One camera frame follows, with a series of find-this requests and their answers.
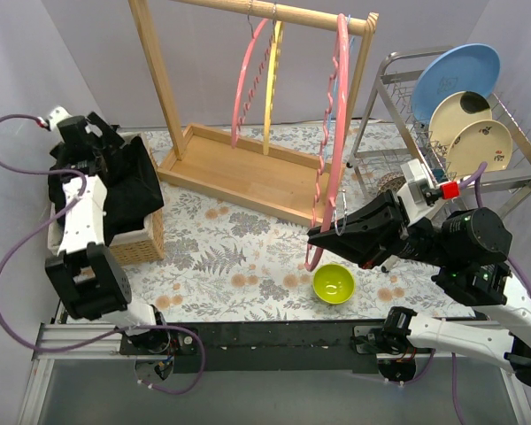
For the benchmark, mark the metal dish rack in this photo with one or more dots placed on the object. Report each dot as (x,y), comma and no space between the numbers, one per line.
(394,83)

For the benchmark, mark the blue plate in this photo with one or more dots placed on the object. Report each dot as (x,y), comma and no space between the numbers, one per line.
(471,67)

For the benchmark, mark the pink hanger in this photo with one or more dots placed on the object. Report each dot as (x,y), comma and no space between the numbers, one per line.
(337,97)
(244,95)

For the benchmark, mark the yellow hanger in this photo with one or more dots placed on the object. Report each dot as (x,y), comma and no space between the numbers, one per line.
(271,79)

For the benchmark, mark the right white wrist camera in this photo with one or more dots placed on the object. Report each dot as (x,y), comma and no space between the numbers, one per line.
(421,197)

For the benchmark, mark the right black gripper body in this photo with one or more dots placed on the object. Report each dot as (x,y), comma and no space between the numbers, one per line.
(398,227)

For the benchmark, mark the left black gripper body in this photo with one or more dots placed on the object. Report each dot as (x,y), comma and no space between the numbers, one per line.
(99,134)

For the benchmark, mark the cream plate with black spot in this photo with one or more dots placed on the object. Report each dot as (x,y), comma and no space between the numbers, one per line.
(453,114)

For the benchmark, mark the green bowl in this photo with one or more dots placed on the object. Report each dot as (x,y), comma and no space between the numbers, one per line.
(333,284)

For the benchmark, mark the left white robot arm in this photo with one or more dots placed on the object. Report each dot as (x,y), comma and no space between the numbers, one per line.
(90,282)

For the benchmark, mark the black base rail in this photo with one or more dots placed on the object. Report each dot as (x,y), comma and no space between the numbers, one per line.
(266,346)

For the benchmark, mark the patterned small bowl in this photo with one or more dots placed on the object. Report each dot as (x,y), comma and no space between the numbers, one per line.
(391,181)

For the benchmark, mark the wicker laundry basket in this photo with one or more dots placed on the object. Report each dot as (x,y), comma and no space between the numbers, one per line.
(143,245)

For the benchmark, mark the floral tablecloth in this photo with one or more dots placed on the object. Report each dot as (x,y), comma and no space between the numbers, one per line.
(224,262)

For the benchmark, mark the cream plate with flower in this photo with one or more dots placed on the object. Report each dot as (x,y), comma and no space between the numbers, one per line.
(483,141)

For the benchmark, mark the black garment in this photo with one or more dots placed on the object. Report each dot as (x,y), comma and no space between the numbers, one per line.
(133,195)

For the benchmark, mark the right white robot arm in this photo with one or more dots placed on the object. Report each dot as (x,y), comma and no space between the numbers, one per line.
(470,250)

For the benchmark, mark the wooden clothes rack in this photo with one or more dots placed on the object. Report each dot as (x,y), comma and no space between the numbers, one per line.
(280,184)

